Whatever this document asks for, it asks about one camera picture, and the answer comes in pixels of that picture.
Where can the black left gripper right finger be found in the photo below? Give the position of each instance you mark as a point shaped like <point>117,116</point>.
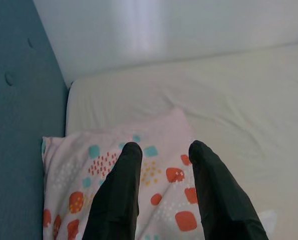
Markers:
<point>219,200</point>

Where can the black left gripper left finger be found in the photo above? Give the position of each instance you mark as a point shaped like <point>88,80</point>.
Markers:
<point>118,200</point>

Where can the teal upholstered bed headboard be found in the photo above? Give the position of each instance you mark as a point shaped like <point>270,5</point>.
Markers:
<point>18,100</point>

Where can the pink patterned pillow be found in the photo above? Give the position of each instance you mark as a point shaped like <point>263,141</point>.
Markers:
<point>71,160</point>

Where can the cream sheeted mattress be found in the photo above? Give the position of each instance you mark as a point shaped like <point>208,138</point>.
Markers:
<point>239,100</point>

